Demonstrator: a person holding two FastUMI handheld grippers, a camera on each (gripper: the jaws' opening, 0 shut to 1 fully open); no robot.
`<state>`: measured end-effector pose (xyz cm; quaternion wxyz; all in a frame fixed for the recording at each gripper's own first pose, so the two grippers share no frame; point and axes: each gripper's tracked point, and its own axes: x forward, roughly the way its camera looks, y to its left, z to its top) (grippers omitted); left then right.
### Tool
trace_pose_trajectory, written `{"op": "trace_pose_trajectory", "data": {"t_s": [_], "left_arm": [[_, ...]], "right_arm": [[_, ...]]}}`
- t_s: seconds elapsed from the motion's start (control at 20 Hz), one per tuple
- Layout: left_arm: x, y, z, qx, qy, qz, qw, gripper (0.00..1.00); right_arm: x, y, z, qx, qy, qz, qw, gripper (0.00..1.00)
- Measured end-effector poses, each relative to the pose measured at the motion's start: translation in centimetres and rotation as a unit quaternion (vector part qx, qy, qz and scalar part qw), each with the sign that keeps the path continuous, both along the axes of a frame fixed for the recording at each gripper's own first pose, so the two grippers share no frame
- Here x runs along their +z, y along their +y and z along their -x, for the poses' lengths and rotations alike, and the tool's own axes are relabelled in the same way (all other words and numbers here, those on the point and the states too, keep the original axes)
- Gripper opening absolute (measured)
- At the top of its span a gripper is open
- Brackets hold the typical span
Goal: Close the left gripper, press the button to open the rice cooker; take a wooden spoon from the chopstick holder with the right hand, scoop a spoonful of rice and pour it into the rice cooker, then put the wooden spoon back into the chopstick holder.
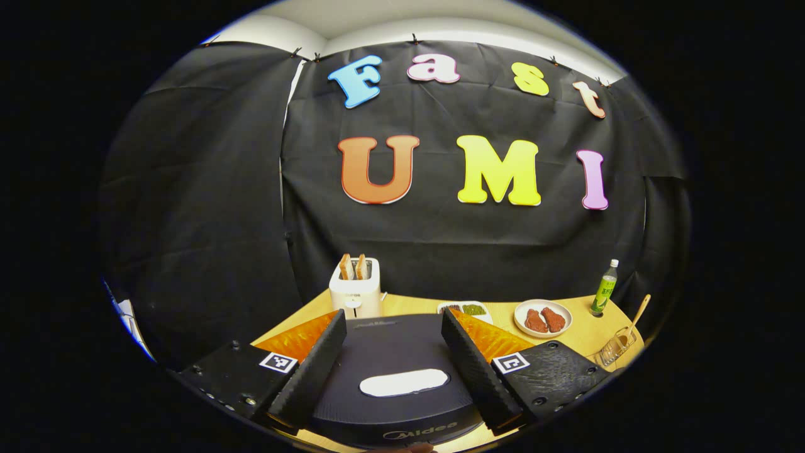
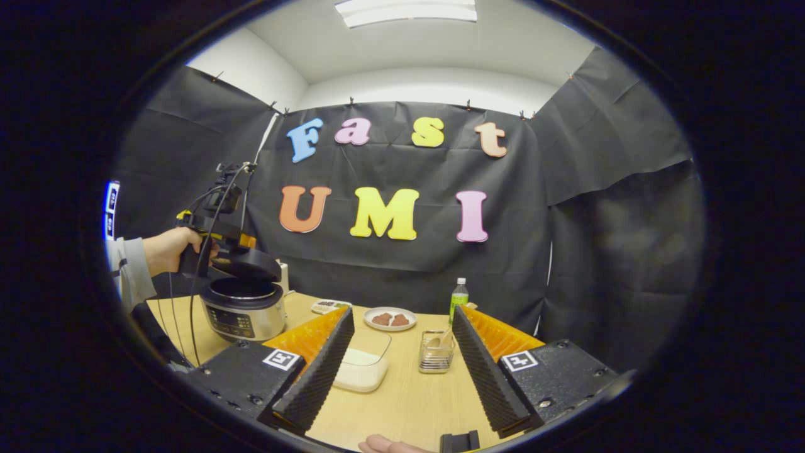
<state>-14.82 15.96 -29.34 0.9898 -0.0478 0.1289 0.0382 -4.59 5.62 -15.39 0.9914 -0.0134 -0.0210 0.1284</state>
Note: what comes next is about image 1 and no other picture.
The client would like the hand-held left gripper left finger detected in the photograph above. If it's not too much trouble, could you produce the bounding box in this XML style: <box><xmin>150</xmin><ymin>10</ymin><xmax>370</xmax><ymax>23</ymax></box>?
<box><xmin>179</xmin><ymin>308</ymin><xmax>348</xmax><ymax>432</ymax></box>

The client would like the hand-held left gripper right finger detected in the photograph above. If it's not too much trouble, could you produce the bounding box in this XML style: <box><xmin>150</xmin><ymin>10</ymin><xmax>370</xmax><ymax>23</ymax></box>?
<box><xmin>440</xmin><ymin>307</ymin><xmax>611</xmax><ymax>436</ymax></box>

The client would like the black silver rice cooker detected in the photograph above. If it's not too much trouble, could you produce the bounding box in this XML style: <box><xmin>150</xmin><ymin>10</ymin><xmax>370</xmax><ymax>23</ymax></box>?
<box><xmin>311</xmin><ymin>313</ymin><xmax>485</xmax><ymax>450</ymax></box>

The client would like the wooden spoon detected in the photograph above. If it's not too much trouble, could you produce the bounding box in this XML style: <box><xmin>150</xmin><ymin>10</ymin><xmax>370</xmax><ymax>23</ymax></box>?
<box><xmin>613</xmin><ymin>294</ymin><xmax>652</xmax><ymax>350</ymax></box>

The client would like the white divided condiment dish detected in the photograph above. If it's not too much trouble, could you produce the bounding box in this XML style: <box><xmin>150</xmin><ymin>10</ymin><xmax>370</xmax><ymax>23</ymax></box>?
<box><xmin>437</xmin><ymin>301</ymin><xmax>494</xmax><ymax>325</ymax></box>

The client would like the white round plate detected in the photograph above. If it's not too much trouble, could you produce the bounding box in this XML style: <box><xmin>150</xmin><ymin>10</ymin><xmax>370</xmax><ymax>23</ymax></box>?
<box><xmin>514</xmin><ymin>299</ymin><xmax>573</xmax><ymax>339</ymax></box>

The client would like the green tea bottle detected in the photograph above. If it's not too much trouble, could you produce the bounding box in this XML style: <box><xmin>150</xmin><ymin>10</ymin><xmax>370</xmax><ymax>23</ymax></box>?
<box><xmin>589</xmin><ymin>259</ymin><xmax>619</xmax><ymax>317</ymax></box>

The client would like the white side desk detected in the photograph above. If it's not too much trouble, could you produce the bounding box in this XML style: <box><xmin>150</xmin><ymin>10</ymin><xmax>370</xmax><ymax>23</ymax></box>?
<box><xmin>116</xmin><ymin>299</ymin><xmax>155</xmax><ymax>362</ymax></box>

